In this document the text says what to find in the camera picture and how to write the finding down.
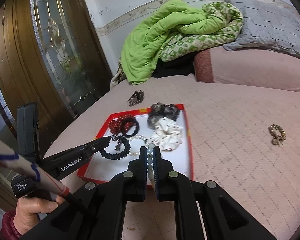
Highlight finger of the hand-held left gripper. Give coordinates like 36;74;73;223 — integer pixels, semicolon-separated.
89;136;118;154

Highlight person's left forearm red sleeve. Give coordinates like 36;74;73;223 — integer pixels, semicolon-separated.
1;210;23;240

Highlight red cardboard box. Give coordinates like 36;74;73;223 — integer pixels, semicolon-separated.
76;103;193;183

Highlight person's left hand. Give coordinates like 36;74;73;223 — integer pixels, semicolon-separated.
15;195;66;233

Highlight dark hair claw clip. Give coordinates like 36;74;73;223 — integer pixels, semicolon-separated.
127;90;145;106

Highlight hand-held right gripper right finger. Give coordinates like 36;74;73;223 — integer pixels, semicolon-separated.
152;146;278;240

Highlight white wrapped cable blue marks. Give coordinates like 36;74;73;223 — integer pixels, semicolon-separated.
0;133;92;214

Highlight green quilt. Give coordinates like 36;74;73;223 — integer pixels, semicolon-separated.
120;0;244;85

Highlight pink bolster pillow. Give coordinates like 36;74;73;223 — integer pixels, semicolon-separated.
194;46;300;94

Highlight pale green bead bracelet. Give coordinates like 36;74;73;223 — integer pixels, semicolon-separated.
145;142;157;188

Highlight wooden door with glass pane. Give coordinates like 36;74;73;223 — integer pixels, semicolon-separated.
0;0;113;155

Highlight gold bracelet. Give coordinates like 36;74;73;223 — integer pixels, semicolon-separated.
268;124;287;146

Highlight black braided hair tie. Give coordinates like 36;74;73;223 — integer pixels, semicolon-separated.
99;135;131;161

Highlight dark cloth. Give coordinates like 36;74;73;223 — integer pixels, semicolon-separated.
151;57;196;79

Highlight white pearl bracelet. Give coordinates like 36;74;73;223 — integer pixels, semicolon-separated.
126;134;151;157

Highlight black sheer scrunchie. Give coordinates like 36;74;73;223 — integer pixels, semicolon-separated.
147;102;182;130

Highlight white printed scrunchie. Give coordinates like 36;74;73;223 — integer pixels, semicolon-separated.
149;119;184;152

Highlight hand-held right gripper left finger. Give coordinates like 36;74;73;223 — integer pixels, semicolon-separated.
22;146;148;240

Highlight grey quilted pillow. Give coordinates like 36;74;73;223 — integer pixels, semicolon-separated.
222;0;300;67

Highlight red bead bracelet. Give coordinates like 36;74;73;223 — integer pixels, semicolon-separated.
108;114;130;134

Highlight beige patterned cloth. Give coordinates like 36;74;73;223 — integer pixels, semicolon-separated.
110;57;128;89

